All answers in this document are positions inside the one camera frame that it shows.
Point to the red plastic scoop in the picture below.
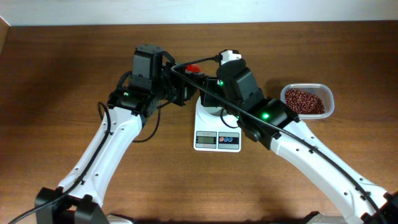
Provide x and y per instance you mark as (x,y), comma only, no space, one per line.
(194,68)

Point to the clear plastic food container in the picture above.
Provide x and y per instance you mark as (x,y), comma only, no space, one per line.
(321,90)

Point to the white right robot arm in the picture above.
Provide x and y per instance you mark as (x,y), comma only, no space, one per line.
(279,129)

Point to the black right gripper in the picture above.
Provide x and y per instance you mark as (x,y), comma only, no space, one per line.
(210,94)

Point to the white digital kitchen scale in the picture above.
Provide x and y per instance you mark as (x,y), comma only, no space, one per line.
(215,130)

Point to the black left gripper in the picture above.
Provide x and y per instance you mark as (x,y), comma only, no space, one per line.
(181,90)

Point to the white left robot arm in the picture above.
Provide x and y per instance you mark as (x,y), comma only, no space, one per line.
(139,92)

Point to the red adzuki beans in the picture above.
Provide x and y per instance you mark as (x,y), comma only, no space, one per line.
(303,103)

